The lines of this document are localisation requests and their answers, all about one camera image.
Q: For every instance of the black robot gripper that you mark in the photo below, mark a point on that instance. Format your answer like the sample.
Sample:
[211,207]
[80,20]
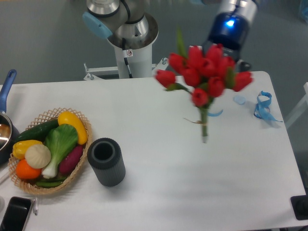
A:
[231,25]

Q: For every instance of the red tulip bouquet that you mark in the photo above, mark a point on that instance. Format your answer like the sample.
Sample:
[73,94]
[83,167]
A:
[204,75]

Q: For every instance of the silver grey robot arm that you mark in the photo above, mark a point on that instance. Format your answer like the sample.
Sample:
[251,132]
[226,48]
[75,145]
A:
[211,2]

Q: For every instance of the dark grey ribbed vase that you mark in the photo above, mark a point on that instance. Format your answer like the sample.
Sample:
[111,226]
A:
[105,157]

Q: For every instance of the small blue plastic cap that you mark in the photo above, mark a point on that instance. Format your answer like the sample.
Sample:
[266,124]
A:
[240,100]

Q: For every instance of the blue ribbon strip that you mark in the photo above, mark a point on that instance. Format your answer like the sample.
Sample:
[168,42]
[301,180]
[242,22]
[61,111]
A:
[215,114]

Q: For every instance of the tangled blue ribbon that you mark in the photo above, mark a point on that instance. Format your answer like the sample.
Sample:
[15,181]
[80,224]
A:
[262,108]

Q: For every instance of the black corner device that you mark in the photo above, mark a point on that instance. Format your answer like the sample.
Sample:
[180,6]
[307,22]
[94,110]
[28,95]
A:
[300,206]

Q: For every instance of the yellow squash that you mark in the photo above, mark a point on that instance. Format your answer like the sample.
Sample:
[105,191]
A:
[70,118]

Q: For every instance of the green bok choy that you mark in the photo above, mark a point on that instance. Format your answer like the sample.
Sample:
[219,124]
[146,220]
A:
[60,141]

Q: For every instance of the purple sweet potato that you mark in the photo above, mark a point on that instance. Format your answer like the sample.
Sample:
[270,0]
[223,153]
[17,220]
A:
[70,162]

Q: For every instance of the green cucumber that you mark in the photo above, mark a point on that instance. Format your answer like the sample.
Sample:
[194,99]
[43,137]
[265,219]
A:
[38,132]

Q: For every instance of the white steamed bun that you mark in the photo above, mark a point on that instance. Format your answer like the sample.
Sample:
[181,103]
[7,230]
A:
[38,156]

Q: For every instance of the green pea pods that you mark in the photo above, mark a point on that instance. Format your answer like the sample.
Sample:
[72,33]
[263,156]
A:
[50,183]

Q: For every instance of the yellow bell pepper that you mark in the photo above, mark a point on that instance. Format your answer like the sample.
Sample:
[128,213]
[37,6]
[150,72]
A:
[20,148]

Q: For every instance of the orange fruit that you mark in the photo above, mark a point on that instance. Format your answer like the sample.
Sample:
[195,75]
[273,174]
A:
[26,172]

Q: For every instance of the black smartphone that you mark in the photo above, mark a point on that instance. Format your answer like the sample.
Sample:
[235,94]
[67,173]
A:
[16,214]

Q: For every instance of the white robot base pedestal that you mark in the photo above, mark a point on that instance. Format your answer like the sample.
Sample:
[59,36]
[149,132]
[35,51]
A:
[129,29]

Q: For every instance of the blue handled saucepan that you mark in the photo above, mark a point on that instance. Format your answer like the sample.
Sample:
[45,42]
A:
[8,132]

